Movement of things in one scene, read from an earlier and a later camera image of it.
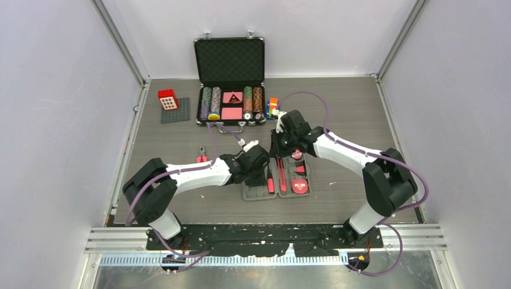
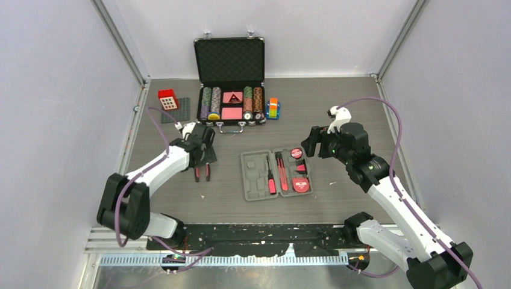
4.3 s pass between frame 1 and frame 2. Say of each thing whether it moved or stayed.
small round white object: stayed
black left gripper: moved
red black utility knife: stayed
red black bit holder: stayed
